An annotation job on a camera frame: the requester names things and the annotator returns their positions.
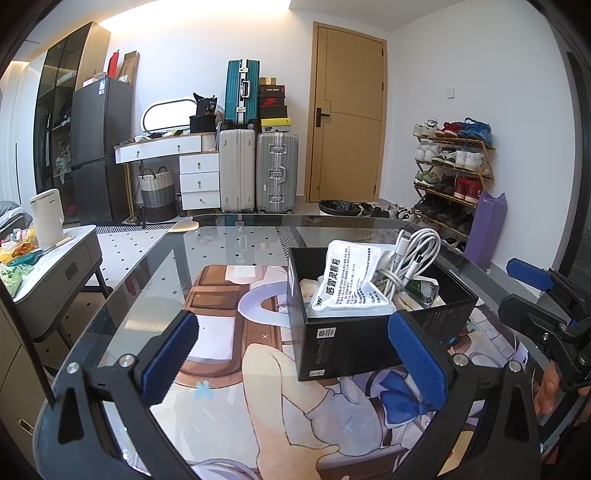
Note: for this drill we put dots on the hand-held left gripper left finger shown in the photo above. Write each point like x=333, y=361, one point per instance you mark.
x=168, y=360

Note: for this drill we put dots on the white suitcase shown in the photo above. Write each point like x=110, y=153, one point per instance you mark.
x=238, y=170

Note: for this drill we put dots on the group of shoes on floor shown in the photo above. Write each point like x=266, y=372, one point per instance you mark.
x=388, y=211

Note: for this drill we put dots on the black paper bag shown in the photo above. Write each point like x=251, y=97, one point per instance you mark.
x=205, y=105

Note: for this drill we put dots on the silver suitcase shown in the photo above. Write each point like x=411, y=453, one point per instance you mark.
x=277, y=170

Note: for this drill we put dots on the white trash bin black liner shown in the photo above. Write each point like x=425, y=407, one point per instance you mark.
x=339, y=207

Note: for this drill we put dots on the red flat box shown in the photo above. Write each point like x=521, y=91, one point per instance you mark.
x=113, y=64

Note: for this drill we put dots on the pile of colourful snack packets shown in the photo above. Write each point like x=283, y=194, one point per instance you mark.
x=18, y=258

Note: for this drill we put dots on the bed with grey bedding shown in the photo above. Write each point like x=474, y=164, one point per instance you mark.
x=9, y=217

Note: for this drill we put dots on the green and white packet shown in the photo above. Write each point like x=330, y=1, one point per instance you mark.
x=422, y=290

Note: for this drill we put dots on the tall dark glass cabinet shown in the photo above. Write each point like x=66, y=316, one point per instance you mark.
x=55, y=92

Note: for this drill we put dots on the wooden door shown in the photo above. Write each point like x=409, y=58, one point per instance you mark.
x=351, y=138

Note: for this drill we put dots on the white medicine packet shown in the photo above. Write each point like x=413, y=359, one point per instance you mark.
x=346, y=277

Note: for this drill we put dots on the oval mirror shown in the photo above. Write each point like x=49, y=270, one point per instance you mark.
x=168, y=115

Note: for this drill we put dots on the grey side table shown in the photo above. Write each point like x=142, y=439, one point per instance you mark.
x=60, y=277

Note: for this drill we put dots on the woven laundry basket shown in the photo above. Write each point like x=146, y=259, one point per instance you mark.
x=157, y=198

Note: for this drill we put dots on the beige low cabinet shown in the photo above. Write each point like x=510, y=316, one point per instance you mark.
x=14, y=369

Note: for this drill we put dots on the yellow and black shoe box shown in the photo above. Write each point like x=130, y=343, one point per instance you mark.
x=276, y=123

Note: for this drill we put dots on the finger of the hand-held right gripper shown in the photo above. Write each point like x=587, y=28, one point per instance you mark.
x=526, y=270
x=531, y=318

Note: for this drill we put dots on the plain black shoe box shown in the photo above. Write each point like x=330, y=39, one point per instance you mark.
x=273, y=112

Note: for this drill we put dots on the person's right hand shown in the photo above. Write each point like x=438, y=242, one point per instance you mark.
x=549, y=392

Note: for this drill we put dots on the black storage box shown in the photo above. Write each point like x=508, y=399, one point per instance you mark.
x=203, y=123

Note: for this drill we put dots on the rows of shoes on rack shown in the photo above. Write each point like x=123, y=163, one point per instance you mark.
x=466, y=187

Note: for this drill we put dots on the white electric kettle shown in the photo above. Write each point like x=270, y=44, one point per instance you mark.
x=48, y=221

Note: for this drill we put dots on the teal suitcase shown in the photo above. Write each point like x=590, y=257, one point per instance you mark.
x=242, y=92

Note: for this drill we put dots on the patterned floor rug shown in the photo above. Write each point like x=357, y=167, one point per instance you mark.
x=129, y=249

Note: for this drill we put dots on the purple yoga mat bag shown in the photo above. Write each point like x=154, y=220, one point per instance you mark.
x=485, y=230

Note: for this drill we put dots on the flat cardboard carton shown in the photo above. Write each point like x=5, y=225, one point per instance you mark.
x=130, y=67

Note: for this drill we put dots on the black cardboard box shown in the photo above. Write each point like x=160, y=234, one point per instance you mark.
x=346, y=346

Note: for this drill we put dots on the brown cardboard shoe box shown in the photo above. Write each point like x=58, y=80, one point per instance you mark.
x=268, y=81

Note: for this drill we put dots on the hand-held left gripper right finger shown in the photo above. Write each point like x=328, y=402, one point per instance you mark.
x=418, y=360

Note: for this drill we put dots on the black shoe box white print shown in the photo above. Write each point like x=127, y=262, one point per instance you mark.
x=271, y=91

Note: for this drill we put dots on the white vanity desk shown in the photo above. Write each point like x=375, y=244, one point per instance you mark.
x=198, y=177

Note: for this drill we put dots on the dark grey fridge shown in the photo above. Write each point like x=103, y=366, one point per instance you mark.
x=101, y=138

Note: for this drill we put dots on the wooden shoe rack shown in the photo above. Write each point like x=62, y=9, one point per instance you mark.
x=488, y=161

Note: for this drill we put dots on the black shoe box red logo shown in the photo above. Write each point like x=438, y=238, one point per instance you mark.
x=272, y=101

